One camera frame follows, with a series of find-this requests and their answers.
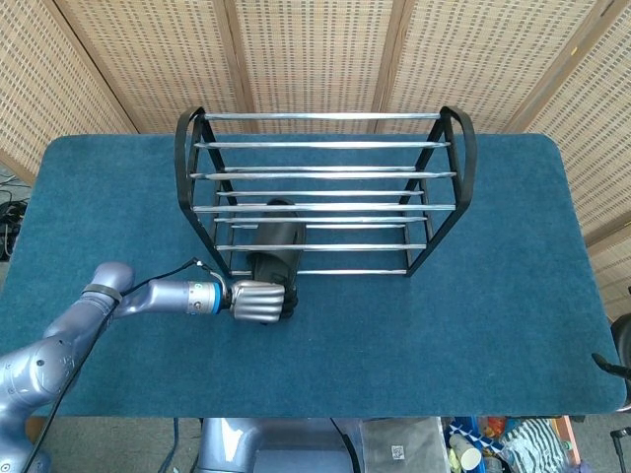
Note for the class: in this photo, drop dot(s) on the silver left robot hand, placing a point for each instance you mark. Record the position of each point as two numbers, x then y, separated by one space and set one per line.
259 300

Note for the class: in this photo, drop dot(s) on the black shoe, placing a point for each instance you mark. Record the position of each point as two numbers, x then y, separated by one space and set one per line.
276 266

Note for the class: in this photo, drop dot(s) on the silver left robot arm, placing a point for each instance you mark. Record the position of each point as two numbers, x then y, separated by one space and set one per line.
162 298

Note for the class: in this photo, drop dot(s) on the black and chrome shoe rack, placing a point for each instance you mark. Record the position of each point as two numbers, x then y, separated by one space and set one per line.
320 116

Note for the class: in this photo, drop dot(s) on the blue felt table cover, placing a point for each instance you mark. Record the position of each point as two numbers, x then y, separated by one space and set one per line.
370 345

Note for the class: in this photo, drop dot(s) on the grey-blue robot torso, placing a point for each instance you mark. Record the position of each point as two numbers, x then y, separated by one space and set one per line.
231 443

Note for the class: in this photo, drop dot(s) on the grey box with QR label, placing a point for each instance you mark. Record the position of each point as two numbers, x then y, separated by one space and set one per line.
394 438

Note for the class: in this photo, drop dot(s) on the blue white patterned box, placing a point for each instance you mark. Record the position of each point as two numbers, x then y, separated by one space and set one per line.
468 428

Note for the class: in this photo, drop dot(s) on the white paper cup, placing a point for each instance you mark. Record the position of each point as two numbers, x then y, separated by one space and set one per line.
466 453

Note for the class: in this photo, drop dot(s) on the woven rattan folding screen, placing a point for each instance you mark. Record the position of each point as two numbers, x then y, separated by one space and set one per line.
315 49

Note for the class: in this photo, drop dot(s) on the black white striped bag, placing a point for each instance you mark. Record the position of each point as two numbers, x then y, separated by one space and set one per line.
532 438

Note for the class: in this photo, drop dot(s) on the black chair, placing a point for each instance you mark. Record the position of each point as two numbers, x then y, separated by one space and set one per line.
623 345

